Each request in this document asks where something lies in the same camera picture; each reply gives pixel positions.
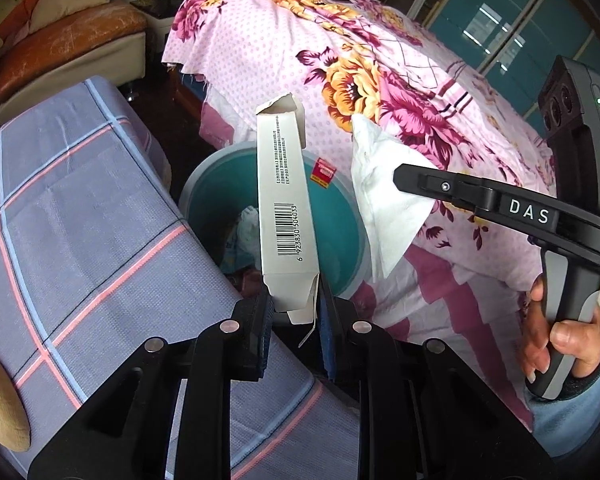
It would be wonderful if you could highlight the orange leather seat cushion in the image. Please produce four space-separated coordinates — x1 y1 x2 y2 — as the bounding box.
0 0 147 104

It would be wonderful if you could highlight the cream sofa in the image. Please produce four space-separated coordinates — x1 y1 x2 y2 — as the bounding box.
0 0 150 131

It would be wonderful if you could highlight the teal cabinet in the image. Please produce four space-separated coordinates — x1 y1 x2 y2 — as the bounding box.
429 0 600 132

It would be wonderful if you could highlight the right hand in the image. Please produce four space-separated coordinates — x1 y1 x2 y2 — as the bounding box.
518 274 600 382

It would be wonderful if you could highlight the teal trash bin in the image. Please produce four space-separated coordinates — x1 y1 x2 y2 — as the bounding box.
177 141 373 302

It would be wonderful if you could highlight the pink floral bed sheet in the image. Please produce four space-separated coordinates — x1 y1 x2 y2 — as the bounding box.
160 0 600 430

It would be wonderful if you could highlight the blue plaid tablecloth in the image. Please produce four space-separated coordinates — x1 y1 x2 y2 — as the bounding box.
0 75 361 480

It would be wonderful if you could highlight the white tissue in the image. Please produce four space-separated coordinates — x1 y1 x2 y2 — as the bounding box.
351 114 434 282

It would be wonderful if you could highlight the white medicine box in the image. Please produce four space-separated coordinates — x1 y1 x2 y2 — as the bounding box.
257 93 320 325

